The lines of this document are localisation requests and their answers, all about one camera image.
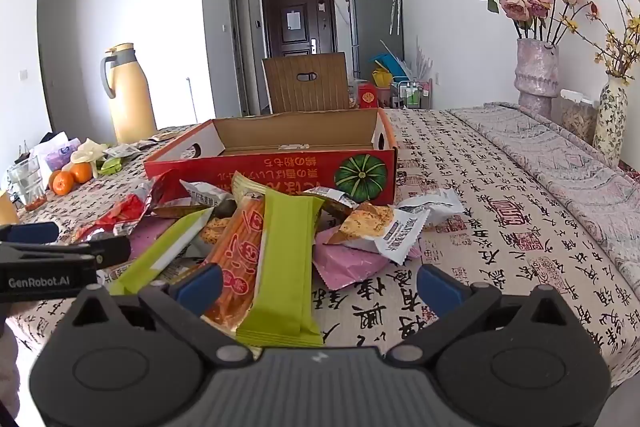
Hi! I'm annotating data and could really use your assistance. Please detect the pink snack packet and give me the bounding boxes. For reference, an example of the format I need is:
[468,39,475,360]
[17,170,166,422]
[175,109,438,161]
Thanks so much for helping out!
[312,227,397,291]
[122,217,177,258]

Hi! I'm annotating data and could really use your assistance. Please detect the dark brown door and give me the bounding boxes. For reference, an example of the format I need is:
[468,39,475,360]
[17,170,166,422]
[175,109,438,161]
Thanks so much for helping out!
[260,0,337,58]

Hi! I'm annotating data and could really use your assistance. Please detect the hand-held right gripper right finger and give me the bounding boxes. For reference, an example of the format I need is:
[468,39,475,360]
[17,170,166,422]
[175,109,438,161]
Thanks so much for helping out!
[385,263,571,368]

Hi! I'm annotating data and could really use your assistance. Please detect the purple tissue pack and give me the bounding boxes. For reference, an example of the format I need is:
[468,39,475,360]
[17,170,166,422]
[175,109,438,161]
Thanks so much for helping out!
[30,139,82,174]

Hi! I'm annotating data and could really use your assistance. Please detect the printed cardboard box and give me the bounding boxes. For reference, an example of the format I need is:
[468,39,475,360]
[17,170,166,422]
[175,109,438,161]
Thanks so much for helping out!
[144,109,399,206]

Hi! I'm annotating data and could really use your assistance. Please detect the long orange snack packet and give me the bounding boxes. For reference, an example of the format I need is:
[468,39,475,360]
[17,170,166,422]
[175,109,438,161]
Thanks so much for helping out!
[202,172,268,339]

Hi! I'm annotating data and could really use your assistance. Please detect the glass storage jar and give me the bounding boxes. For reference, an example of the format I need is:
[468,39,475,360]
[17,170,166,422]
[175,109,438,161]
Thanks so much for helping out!
[559,89,601,144]

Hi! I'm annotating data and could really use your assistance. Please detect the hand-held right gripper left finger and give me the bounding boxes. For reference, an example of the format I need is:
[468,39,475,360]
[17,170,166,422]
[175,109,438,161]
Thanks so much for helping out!
[72,264,256,368]

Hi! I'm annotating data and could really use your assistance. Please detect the wire rack cart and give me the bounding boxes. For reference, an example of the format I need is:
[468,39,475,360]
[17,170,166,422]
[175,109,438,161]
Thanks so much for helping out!
[392,77,434,110]

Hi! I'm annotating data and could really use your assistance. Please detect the person's left forearm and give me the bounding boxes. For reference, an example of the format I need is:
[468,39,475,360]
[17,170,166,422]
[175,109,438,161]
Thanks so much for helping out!
[0,307,33,427]

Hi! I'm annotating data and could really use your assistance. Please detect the calligraphy print tablecloth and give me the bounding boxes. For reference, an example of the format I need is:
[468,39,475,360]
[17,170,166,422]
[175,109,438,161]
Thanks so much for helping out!
[7,104,640,390]

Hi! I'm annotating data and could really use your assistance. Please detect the red gift box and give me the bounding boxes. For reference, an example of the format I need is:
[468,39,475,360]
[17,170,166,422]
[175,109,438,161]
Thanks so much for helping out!
[357,83,380,110]

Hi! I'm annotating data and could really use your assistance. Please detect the grey refrigerator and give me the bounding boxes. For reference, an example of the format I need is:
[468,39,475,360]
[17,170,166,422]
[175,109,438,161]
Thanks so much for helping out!
[347,0,405,80]

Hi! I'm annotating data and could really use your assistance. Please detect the red snack packet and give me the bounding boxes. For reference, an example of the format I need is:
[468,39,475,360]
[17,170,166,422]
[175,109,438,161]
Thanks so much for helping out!
[75,194,157,243]

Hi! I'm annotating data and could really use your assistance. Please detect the green and white snack packet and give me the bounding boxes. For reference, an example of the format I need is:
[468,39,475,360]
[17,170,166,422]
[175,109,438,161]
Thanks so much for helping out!
[107,207,214,298]

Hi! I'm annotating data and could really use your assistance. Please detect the white cracker snack packet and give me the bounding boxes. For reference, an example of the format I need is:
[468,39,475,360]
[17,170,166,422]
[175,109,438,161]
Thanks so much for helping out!
[332,202,432,266]

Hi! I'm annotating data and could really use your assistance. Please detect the grey patterned cloth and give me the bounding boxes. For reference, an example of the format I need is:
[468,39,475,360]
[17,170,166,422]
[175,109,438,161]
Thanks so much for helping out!
[445,102,640,290]

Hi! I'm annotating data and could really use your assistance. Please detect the dark and white snack packet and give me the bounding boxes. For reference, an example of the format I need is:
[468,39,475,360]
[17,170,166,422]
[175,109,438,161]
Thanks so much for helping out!
[300,187,362,221]

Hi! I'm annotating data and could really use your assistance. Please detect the wooden chair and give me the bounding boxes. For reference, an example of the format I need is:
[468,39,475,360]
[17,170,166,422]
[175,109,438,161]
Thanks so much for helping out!
[261,52,351,114]

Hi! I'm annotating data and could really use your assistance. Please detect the drinking glass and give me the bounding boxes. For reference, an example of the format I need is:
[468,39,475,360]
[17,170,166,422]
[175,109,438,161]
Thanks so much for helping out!
[7,156,49,208]

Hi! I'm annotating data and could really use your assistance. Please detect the brown snack packet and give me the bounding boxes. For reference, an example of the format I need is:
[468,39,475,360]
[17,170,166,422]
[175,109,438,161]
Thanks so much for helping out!
[150,203,231,221]

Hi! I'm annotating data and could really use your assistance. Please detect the floral patterned vase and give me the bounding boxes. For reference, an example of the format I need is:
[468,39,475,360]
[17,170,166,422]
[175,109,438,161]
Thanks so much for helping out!
[592,74,629,168]

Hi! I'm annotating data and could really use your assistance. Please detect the yellow flower branches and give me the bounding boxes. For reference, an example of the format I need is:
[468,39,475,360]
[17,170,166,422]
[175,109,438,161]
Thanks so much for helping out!
[565,0,640,86]

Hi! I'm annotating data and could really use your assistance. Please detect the pink ceramic vase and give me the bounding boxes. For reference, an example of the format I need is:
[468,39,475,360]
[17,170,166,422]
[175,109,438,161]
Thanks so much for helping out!
[515,38,562,118]

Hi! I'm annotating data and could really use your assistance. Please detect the yellow thermos jug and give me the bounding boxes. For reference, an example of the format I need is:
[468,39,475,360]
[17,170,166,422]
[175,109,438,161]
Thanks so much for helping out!
[100,43,159,146]

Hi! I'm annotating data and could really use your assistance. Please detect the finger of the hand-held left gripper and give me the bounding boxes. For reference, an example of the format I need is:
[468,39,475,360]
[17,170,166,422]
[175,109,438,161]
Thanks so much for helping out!
[0,222,61,244]
[0,236,132,268]

